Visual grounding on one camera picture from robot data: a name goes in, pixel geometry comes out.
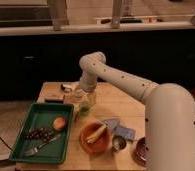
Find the silver metal fork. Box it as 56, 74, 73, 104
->
24, 134, 61, 157

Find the green pepper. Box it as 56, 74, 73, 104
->
79, 103, 90, 116

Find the grey blue cloth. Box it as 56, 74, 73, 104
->
103, 118, 135, 141

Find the small metal cup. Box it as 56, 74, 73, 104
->
112, 136, 127, 152

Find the dark grape bunch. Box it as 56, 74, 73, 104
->
26, 127, 55, 142

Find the orange plastic bowl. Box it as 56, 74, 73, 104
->
79, 122, 111, 154

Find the black cable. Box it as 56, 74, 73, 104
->
0, 127, 13, 152

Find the small black white object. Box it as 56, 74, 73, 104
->
60, 84, 74, 92

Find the dark red plastic cup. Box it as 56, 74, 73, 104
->
132, 137, 146, 167

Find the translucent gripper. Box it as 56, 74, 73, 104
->
64, 87, 96, 115

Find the yellow corn cob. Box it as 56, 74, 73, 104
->
87, 124, 107, 143

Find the orange round fruit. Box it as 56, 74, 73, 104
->
53, 117, 67, 131

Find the green plastic tray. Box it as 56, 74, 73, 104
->
9, 103, 74, 164

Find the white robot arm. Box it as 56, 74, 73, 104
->
79, 52, 195, 171

